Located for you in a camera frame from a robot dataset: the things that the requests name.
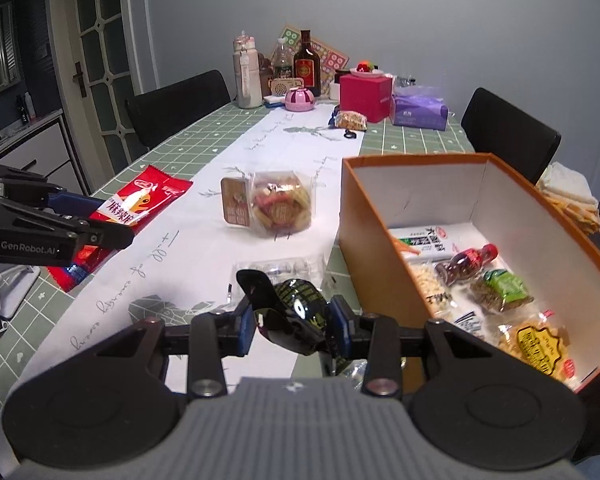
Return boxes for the pink square box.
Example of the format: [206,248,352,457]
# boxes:
[339,72,395,123]

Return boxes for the red bottle shaped candy packet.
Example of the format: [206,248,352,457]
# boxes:
[432,242,501,286]

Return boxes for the white carrot print packet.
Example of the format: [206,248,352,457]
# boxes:
[387,222,481,261]

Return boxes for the white and blue snack packet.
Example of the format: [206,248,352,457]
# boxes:
[447,305,492,341]

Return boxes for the white printed table runner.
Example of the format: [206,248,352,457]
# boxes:
[0,102,368,461]

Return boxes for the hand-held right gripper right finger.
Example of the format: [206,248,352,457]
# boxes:
[329,296,497,399]

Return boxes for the pink round container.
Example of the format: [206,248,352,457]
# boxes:
[285,86,317,112]

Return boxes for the brown glass bottle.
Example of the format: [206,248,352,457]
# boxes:
[293,30,322,98]

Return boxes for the yellow label brittle packet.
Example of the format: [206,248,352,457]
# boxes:
[495,310,578,391]

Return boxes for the plate with colourful toy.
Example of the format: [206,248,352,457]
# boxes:
[349,61,386,78]

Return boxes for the small wooden radio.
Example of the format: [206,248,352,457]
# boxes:
[269,76,305,98]

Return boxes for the clear water bottle green label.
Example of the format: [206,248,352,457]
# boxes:
[271,37,295,81]

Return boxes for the purple tissue pack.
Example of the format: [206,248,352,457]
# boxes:
[390,91,450,132]

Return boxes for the black snack packet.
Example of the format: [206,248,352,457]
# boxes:
[236,269,368,386]

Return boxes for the clear packet of golden snacks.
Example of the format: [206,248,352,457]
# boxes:
[330,110,368,132]

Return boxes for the clear packet of white candies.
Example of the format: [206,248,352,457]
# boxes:
[230,255,328,306]

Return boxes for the orange cardboard box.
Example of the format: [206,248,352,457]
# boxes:
[339,152,600,393]

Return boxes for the clear puffed rice bar packet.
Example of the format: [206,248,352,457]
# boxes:
[409,260,456,318]

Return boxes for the clear tub of mixed snacks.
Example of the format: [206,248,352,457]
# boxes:
[220,170,315,238]

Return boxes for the black chair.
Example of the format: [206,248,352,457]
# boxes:
[461,87,562,186]
[125,70,232,151]

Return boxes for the white drinking bottle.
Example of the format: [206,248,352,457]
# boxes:
[232,32,265,109]

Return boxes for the red snack packet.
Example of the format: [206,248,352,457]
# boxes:
[47,165,193,293]

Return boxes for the pile of folded cloths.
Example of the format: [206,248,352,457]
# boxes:
[535,161,600,236]

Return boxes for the glass panel door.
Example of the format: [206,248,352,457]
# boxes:
[47,0,156,171]

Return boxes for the dotted game cards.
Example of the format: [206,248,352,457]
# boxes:
[275,24,350,73]

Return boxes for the green snack packet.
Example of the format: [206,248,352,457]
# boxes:
[469,269,536,315]

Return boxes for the green checked tablecloth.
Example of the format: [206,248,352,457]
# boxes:
[0,97,478,391]

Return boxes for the black door handle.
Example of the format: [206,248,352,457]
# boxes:
[72,62,88,98]

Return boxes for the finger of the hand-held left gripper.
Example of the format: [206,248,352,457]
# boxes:
[0,196,135,252]
[0,160,102,217]

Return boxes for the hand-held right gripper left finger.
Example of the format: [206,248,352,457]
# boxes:
[99,305,256,400]

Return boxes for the white drawer cabinet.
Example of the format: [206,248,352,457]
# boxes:
[0,110,88,196]

